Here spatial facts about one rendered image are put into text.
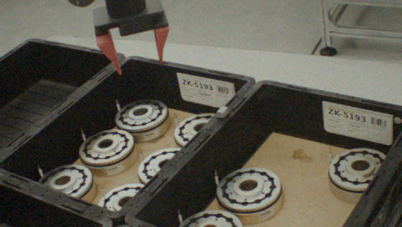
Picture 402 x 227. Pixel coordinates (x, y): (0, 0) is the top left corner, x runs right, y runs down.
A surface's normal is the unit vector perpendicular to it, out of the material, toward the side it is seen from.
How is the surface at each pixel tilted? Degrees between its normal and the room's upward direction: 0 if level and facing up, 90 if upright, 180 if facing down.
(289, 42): 0
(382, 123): 90
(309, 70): 0
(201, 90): 90
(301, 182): 0
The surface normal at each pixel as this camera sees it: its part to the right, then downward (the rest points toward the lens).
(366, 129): -0.55, 0.53
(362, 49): -0.16, -0.83
